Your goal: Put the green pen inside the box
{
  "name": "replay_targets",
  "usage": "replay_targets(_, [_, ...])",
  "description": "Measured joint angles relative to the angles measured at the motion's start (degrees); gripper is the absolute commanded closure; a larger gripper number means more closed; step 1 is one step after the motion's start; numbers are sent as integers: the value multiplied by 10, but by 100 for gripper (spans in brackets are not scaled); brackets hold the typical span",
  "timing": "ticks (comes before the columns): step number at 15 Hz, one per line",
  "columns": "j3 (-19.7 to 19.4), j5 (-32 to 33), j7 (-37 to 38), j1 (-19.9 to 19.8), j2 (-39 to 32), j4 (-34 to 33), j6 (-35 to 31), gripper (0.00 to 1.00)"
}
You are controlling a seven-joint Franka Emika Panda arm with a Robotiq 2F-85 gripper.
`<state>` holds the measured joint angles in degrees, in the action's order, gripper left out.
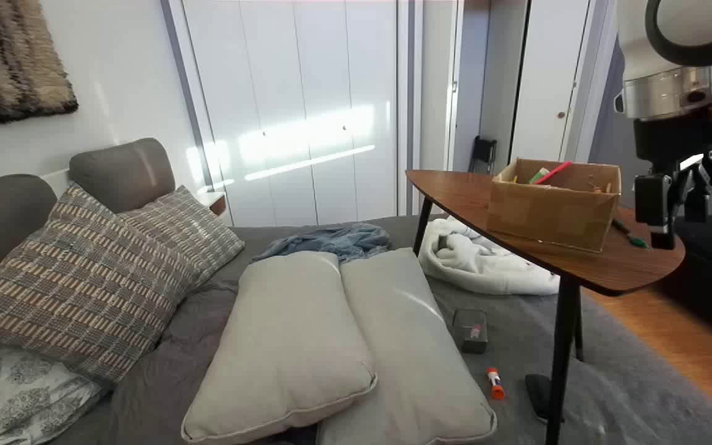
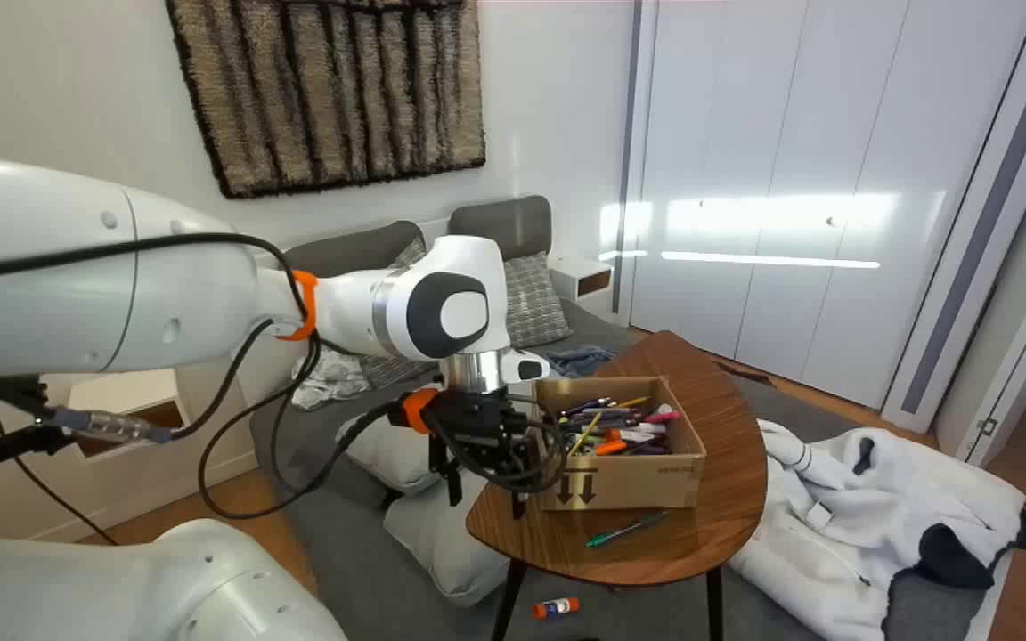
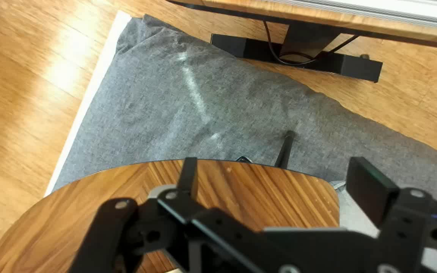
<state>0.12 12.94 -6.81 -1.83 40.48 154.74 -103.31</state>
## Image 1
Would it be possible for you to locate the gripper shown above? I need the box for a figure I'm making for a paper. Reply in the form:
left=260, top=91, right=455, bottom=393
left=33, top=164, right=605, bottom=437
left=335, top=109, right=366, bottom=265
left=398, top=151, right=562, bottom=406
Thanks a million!
left=633, top=115, right=712, bottom=250

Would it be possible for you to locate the green pen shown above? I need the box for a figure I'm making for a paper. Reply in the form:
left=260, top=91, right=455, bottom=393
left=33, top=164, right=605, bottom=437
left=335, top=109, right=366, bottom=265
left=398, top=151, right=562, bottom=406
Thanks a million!
left=612, top=218, right=649, bottom=249

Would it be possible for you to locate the red pen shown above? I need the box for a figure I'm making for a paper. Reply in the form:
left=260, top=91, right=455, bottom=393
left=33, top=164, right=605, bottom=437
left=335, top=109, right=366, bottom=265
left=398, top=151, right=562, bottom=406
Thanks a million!
left=532, top=161, right=574, bottom=185

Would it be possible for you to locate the cardboard box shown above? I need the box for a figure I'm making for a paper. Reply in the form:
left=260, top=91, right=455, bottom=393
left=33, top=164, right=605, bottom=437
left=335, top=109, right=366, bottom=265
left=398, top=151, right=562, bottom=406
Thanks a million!
left=486, top=158, right=622, bottom=253

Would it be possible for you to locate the small grey box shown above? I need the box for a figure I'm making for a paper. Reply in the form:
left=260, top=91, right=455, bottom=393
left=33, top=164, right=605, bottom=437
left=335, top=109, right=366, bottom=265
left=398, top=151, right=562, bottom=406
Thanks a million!
left=452, top=308, right=489, bottom=354

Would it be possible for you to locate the white door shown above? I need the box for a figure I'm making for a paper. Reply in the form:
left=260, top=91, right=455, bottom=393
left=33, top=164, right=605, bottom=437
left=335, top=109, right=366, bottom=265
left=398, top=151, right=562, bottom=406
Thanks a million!
left=508, top=0, right=593, bottom=164

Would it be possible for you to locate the grey bed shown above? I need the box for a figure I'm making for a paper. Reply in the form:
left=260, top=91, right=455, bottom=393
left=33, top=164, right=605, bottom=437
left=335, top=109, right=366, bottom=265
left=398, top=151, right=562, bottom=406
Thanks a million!
left=0, top=214, right=712, bottom=445

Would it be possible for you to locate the black folding chair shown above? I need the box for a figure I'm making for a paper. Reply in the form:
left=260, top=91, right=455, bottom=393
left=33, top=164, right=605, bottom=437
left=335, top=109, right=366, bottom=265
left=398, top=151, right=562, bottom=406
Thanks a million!
left=468, top=135, right=498, bottom=176

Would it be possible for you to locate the white crumpled blanket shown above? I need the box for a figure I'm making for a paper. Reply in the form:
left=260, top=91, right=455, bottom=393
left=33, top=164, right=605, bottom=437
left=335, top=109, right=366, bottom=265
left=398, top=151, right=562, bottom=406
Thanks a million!
left=418, top=216, right=561, bottom=296

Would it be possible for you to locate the flat black object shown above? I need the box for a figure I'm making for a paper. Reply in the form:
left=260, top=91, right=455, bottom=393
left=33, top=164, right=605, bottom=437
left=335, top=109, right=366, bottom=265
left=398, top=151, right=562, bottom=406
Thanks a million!
left=524, top=373, right=566, bottom=425

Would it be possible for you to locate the orange and white glue stick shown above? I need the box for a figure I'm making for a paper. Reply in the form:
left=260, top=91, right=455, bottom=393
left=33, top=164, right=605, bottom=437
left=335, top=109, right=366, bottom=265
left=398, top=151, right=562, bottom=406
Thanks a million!
left=486, top=368, right=506, bottom=401

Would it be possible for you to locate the beige pillow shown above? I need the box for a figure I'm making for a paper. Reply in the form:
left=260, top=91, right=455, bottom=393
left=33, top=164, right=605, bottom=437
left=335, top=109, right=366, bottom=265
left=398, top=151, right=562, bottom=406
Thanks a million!
left=181, top=250, right=378, bottom=444
left=316, top=247, right=498, bottom=445

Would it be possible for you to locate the blue crumpled cloth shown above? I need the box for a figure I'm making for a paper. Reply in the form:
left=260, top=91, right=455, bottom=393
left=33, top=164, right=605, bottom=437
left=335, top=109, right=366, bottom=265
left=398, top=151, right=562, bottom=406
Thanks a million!
left=252, top=222, right=392, bottom=265

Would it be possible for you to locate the white wardrobe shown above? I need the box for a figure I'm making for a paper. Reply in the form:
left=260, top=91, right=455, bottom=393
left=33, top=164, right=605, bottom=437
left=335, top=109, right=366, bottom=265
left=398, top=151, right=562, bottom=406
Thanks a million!
left=159, top=0, right=425, bottom=227

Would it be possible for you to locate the white nightstand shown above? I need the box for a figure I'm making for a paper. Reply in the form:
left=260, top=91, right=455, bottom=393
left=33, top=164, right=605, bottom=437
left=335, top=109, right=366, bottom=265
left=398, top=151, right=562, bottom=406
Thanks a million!
left=198, top=190, right=234, bottom=227

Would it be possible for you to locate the small woven patterned cushion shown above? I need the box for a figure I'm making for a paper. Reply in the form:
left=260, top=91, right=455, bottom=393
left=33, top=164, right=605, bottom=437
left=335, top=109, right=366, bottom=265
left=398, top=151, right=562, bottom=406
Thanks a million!
left=116, top=185, right=246, bottom=291

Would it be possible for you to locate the large woven patterned cushion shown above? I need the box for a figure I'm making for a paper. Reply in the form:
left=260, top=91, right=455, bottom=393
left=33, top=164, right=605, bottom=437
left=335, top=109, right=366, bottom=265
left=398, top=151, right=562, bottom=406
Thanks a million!
left=0, top=182, right=199, bottom=389

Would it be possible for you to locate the floral grey pillow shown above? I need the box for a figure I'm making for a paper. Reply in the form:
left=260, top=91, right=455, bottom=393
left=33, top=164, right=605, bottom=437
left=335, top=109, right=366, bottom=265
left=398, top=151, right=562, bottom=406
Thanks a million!
left=0, top=343, right=104, bottom=445

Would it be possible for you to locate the shaggy brown wall hanging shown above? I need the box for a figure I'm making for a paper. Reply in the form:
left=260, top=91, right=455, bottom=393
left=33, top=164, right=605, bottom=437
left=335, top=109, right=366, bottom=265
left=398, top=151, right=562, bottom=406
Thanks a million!
left=0, top=0, right=79, bottom=128

